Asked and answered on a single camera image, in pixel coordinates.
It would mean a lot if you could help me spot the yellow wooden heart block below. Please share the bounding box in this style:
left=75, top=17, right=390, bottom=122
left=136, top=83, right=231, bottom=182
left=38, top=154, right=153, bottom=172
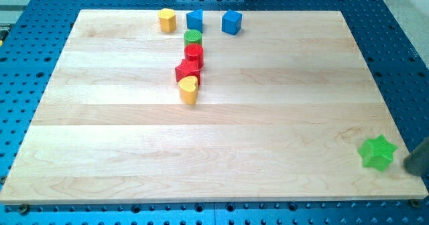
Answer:
left=178, top=76, right=198, bottom=105

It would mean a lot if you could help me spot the blue wooden cube block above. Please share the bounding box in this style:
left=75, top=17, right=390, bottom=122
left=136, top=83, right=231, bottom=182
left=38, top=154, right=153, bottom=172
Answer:
left=221, top=9, right=243, bottom=35

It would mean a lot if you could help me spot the red wooden cylinder block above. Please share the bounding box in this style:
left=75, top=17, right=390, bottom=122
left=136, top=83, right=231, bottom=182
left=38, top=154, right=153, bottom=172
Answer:
left=184, top=43, right=204, bottom=69

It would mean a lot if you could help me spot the red wooden star block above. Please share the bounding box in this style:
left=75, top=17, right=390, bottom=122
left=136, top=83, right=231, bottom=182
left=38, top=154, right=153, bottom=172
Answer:
left=175, top=59, right=201, bottom=84

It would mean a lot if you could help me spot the green wooden cylinder block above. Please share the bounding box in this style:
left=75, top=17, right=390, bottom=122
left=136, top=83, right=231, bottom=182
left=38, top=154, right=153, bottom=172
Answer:
left=183, top=29, right=202, bottom=46

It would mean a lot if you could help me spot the dark cylindrical pusher tip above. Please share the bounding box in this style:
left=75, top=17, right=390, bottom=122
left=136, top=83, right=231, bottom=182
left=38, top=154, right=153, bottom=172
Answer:
left=404, top=144, right=428, bottom=177

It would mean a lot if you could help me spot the light wooden board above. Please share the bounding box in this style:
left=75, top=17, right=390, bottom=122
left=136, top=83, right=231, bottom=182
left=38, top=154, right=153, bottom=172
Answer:
left=1, top=9, right=428, bottom=204

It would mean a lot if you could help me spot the green wooden star block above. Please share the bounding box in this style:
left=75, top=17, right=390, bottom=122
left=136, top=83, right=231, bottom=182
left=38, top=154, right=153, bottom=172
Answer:
left=358, top=135, right=397, bottom=172

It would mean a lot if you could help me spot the yellow wooden hexagon block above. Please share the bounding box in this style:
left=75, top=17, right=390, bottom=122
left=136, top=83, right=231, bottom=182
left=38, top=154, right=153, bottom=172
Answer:
left=158, top=8, right=177, bottom=32

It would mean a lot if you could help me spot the blue wooden triangle block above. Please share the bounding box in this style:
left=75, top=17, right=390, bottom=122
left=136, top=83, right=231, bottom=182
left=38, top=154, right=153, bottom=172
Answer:
left=186, top=9, right=203, bottom=33

